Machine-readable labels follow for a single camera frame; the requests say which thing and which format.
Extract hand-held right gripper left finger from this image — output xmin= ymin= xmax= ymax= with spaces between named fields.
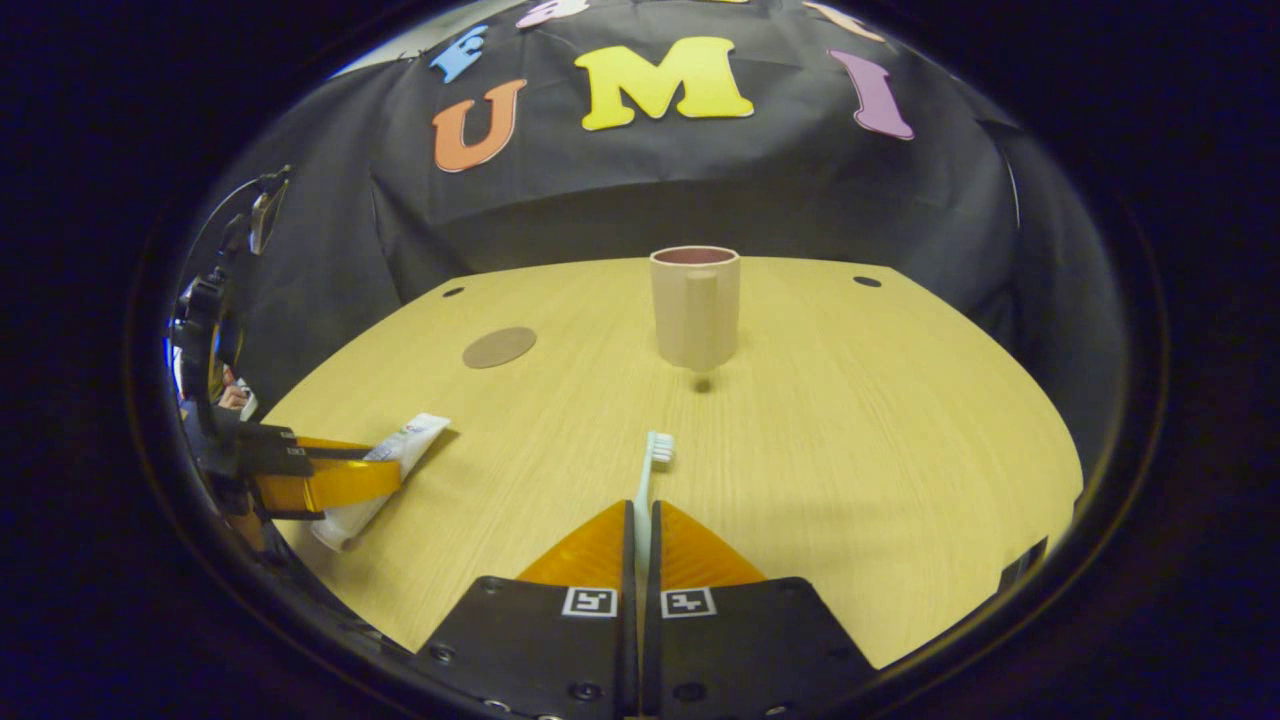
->
xmin=412 ymin=499 xmax=639 ymax=720

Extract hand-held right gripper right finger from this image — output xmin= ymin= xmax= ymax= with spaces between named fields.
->
xmin=640 ymin=499 xmax=883 ymax=720

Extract white toothpaste tube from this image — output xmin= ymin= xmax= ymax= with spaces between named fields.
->
xmin=309 ymin=412 xmax=454 ymax=553

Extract brown round coaster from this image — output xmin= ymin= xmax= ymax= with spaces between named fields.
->
xmin=461 ymin=326 xmax=539 ymax=370

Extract light green toothbrush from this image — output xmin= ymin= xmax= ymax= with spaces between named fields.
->
xmin=632 ymin=431 xmax=677 ymax=601

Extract beige cup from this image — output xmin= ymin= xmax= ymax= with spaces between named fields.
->
xmin=649 ymin=246 xmax=742 ymax=374

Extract wooden desktop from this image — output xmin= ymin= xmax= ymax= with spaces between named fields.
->
xmin=262 ymin=256 xmax=1086 ymax=671

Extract black backdrop cloth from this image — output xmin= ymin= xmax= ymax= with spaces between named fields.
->
xmin=175 ymin=0 xmax=1131 ymax=471

